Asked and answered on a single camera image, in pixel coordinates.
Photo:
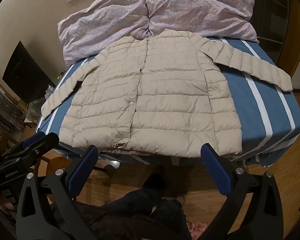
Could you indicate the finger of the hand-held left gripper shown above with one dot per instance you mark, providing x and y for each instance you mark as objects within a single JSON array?
[
  {"x": 32, "y": 141},
  {"x": 48, "y": 142}
]

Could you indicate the black television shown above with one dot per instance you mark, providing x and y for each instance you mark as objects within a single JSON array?
[{"x": 25, "y": 72}]

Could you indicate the blue white striped bed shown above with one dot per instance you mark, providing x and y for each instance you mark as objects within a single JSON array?
[{"x": 260, "y": 115}]

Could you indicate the person's dark trousered legs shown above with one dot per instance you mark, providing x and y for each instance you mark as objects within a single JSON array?
[{"x": 140, "y": 212}]

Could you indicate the cluttered low cabinet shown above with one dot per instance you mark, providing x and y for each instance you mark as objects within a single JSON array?
[{"x": 12, "y": 110}]

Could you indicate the person's left hand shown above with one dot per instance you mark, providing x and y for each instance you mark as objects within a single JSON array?
[{"x": 5, "y": 203}]

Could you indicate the pink patterned cloth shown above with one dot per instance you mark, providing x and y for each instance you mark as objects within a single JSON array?
[{"x": 196, "y": 231}]

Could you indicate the lavender floral duvet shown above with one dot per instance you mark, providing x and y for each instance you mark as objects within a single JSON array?
[{"x": 140, "y": 15}]

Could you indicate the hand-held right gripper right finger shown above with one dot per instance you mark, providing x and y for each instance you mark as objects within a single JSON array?
[{"x": 215, "y": 170}]

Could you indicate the beige puffer jacket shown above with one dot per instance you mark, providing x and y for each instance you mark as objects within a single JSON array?
[{"x": 152, "y": 97}]

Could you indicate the dark glass door wardrobe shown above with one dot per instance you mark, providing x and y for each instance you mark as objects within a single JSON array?
[{"x": 275, "y": 22}]

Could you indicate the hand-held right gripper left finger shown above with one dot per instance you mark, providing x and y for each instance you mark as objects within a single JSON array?
[{"x": 86, "y": 165}]

